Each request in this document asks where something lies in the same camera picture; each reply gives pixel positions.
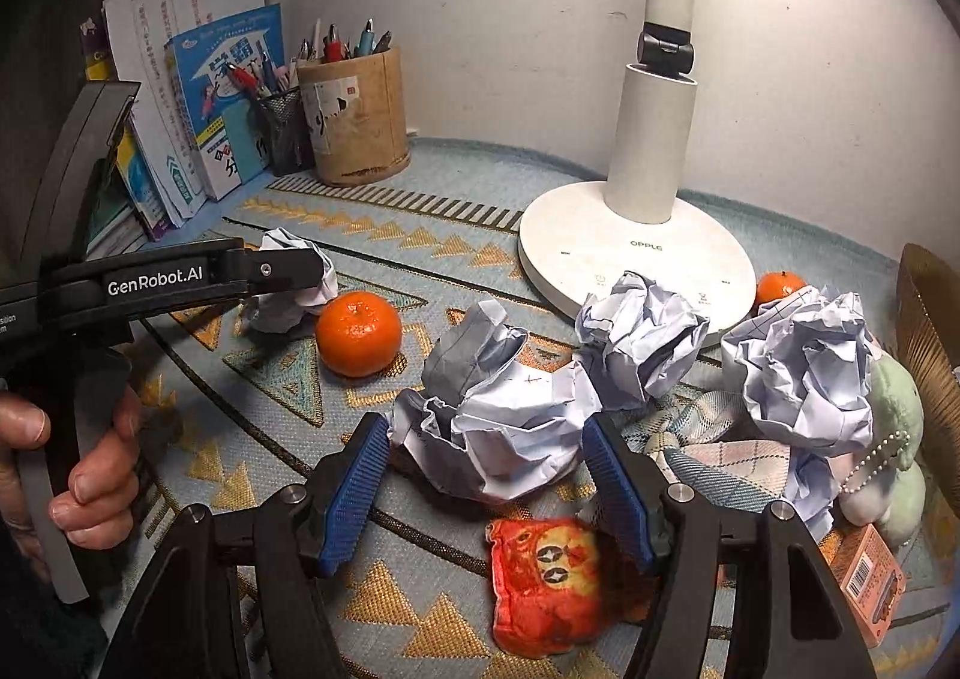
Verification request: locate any white printed booklet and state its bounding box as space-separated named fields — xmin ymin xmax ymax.
xmin=103 ymin=0 xmax=267 ymax=230

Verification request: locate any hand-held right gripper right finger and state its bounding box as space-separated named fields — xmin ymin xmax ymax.
xmin=581 ymin=416 xmax=878 ymax=679

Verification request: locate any pink barcode box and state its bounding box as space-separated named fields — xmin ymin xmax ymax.
xmin=829 ymin=523 xmax=908 ymax=646

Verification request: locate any bunch of red pink pens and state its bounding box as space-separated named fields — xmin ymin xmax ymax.
xmin=225 ymin=53 xmax=301 ymax=99

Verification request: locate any large orange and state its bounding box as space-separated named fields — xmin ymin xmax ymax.
xmin=315 ymin=290 xmax=404 ymax=378

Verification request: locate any black mesh pen holder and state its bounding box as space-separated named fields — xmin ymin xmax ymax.
xmin=247 ymin=85 xmax=316 ymax=176

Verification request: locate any bunch of assorted pens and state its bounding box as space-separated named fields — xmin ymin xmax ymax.
xmin=296 ymin=17 xmax=395 ymax=65

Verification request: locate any red snack packet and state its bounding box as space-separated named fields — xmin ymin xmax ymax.
xmin=486 ymin=515 xmax=661 ymax=659

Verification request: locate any green pink plush toy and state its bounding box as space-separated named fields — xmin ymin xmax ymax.
xmin=836 ymin=349 xmax=927 ymax=549

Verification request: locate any bamboo pen holder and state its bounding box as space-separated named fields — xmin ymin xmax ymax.
xmin=296 ymin=45 xmax=412 ymax=187

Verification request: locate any pastel plaid cloth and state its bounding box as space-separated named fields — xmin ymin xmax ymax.
xmin=615 ymin=390 xmax=796 ymax=522

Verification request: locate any brown ribbed bowl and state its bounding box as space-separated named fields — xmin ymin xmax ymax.
xmin=896 ymin=242 xmax=960 ymax=440

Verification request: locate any small orange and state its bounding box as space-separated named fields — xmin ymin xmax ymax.
xmin=754 ymin=272 xmax=809 ymax=311

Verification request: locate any white teal book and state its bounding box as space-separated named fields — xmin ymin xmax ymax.
xmin=120 ymin=116 xmax=207 ymax=230

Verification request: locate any white paper ball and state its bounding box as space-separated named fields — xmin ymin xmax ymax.
xmin=721 ymin=285 xmax=878 ymax=537
xmin=240 ymin=227 xmax=340 ymax=335
xmin=574 ymin=270 xmax=710 ymax=402
xmin=388 ymin=299 xmax=601 ymax=507

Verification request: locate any white desk lamp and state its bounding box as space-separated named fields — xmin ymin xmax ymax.
xmin=517 ymin=0 xmax=757 ymax=350

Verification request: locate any purple yellow book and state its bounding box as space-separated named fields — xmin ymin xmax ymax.
xmin=79 ymin=11 xmax=113 ymax=84

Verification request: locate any person's left hand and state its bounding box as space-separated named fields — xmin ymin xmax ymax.
xmin=0 ymin=383 xmax=145 ymax=552

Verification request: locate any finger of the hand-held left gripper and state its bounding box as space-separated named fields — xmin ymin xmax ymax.
xmin=241 ymin=246 xmax=325 ymax=309

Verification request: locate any blue cover workbook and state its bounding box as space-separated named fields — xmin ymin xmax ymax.
xmin=165 ymin=4 xmax=286 ymax=202

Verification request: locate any light blue card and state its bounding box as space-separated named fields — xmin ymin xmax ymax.
xmin=223 ymin=105 xmax=260 ymax=189

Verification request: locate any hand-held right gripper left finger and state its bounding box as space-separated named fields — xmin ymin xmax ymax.
xmin=97 ymin=413 xmax=391 ymax=679

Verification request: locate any patterned blue woven mat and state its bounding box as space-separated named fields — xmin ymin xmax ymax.
xmin=86 ymin=137 xmax=960 ymax=679

